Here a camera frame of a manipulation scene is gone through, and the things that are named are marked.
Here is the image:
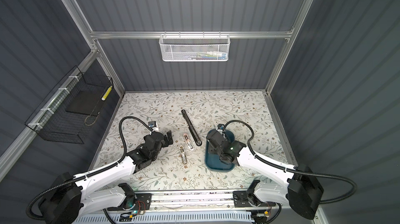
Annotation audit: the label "teal plastic tray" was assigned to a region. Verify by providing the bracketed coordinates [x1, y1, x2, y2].
[205, 141, 235, 172]

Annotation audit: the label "black stapler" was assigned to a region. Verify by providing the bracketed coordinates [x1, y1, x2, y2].
[181, 109, 203, 146]

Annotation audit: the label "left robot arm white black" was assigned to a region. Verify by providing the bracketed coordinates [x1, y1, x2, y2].
[38, 131, 174, 224]

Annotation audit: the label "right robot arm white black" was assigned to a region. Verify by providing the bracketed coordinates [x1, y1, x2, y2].
[206, 130, 324, 220]

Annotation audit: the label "floral patterned table mat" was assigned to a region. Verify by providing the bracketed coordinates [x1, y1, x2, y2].
[94, 91, 287, 191]

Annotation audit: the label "yellow marker pen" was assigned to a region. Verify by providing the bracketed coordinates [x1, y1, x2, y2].
[101, 85, 113, 101]

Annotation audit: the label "black foam pad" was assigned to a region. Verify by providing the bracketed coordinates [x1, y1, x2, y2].
[66, 91, 105, 116]

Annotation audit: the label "pens in white basket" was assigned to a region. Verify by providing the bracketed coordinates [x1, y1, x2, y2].
[185, 51, 228, 61]

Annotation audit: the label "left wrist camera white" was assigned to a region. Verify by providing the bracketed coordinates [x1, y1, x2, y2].
[148, 121, 159, 131]

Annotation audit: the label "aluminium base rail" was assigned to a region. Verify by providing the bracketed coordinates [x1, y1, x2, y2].
[62, 189, 319, 215]

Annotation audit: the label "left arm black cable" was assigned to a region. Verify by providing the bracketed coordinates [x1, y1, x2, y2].
[25, 116, 154, 221]

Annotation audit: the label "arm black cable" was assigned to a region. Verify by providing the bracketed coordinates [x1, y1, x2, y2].
[223, 119, 357, 205]
[25, 116, 154, 221]

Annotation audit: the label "white wire mesh basket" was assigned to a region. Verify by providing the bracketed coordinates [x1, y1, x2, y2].
[159, 33, 231, 62]

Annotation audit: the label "black wire basket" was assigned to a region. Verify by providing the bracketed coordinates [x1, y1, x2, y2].
[25, 68, 114, 144]

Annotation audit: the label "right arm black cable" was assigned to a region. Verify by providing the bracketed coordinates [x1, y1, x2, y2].
[223, 119, 357, 205]

